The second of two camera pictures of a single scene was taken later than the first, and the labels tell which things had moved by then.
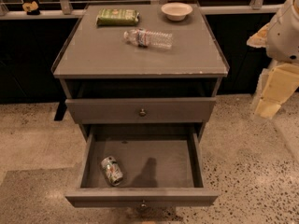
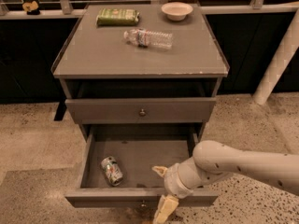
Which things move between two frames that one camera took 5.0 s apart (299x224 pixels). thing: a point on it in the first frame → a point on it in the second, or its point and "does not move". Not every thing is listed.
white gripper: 284,36 → 171,181
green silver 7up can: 112,170 does not move
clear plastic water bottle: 143,37 does not move
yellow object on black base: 31,7 does not move
